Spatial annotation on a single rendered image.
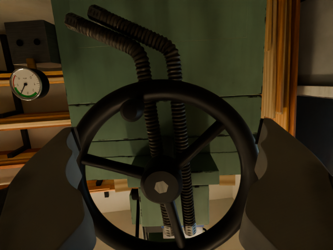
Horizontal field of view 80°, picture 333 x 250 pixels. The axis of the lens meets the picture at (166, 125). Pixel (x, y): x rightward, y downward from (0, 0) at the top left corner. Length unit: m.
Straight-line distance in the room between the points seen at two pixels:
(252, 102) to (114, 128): 0.32
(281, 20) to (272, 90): 0.53
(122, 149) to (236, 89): 0.30
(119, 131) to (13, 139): 3.14
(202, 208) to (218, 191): 3.25
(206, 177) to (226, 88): 0.20
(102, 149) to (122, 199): 3.02
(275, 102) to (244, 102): 1.49
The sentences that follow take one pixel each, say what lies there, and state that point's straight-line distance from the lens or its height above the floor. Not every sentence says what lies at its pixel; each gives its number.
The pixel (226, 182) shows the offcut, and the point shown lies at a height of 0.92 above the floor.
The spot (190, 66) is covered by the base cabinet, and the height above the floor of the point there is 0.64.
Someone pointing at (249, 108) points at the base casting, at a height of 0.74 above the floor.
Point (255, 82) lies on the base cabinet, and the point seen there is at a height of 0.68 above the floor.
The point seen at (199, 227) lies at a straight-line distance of 0.48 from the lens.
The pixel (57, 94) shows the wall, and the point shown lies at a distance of 3.19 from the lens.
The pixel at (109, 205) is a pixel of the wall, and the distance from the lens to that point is 3.59.
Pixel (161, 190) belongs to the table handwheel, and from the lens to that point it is 0.29.
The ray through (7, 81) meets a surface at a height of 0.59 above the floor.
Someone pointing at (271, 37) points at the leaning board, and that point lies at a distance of 1.94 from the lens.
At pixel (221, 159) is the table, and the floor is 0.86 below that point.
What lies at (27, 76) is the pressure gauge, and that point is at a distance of 0.48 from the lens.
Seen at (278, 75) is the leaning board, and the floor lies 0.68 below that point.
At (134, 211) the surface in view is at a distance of 0.99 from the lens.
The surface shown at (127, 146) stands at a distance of 0.49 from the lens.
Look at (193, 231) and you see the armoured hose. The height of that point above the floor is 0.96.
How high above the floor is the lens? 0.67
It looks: 13 degrees up
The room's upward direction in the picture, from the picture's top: 177 degrees clockwise
